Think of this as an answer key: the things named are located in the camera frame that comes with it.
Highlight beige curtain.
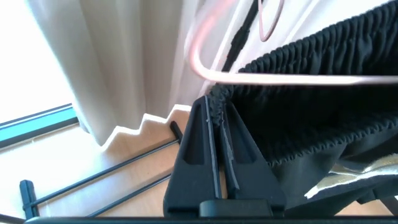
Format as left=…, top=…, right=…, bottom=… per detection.
left=26, top=0, right=391, bottom=146

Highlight pink clothes hanger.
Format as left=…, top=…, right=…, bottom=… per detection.
left=257, top=0, right=285, bottom=43
left=188, top=0, right=398, bottom=86

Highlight black shorts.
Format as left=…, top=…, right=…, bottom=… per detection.
left=208, top=0, right=398, bottom=215

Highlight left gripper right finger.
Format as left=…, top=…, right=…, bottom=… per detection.
left=221, top=101, right=287, bottom=218

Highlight black clothes rack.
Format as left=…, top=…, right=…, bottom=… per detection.
left=0, top=0, right=261, bottom=222

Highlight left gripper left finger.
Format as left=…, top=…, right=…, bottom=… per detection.
left=163, top=95, right=222, bottom=218

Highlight window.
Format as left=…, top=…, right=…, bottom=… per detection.
left=0, top=0, right=78, bottom=149

